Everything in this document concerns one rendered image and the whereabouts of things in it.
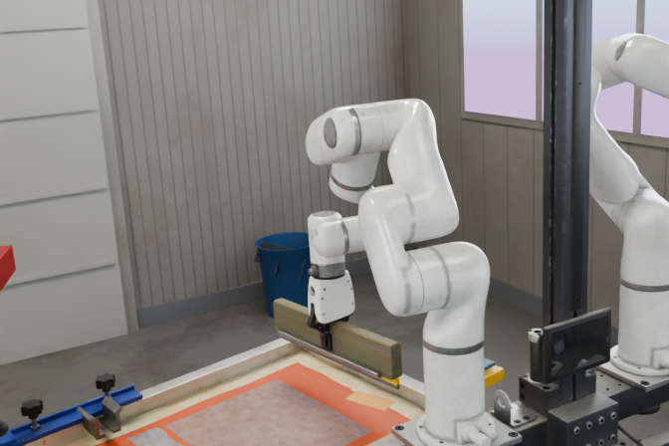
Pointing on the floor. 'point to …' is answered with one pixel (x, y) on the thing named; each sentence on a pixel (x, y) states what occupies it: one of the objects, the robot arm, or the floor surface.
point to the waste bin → (285, 267)
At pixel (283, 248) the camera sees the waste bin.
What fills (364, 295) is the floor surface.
